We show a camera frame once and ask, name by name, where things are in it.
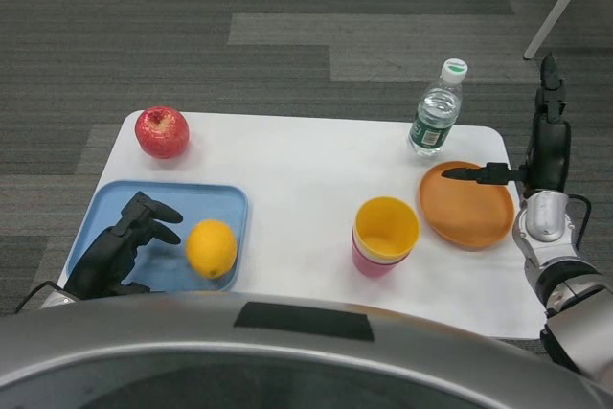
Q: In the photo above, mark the blue rectangular plate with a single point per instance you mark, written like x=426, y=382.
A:
x=211, y=200

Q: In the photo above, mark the orange round plate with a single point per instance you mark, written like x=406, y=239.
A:
x=469, y=212

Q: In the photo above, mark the white metal frame table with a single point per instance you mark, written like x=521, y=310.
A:
x=560, y=2

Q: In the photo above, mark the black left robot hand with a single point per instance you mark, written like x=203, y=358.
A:
x=107, y=256

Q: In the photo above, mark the clear water bottle green label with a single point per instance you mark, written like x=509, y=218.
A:
x=433, y=121

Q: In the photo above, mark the yellow plastic cup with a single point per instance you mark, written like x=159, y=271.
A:
x=388, y=217

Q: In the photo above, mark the silver robot chest black window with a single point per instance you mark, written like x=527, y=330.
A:
x=143, y=332

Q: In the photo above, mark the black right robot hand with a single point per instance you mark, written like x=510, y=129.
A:
x=551, y=155

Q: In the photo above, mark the yellow lemon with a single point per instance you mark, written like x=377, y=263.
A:
x=211, y=248

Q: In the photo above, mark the red apple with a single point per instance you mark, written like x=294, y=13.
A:
x=162, y=133

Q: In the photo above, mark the white plastic cup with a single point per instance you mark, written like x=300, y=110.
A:
x=379, y=261

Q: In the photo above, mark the pink plastic cup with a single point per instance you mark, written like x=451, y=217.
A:
x=373, y=270

